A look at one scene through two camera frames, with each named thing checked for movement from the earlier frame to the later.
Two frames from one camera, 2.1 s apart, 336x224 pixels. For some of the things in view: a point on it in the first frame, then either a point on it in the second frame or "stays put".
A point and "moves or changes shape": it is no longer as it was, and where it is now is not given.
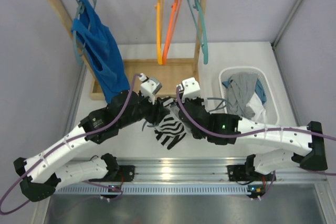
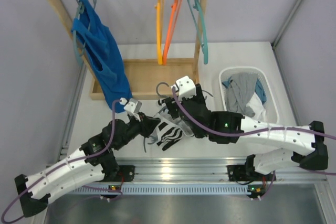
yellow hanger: [160, 21] stays put
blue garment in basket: [260, 91] stays put
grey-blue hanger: [224, 100] → [163, 110]
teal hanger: [199, 18] stays put
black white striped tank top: [172, 128] moves or changes shape
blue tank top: [103, 53] stays put
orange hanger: [176, 6] stays put
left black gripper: [155, 108] → [146, 125]
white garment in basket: [261, 115] stays put
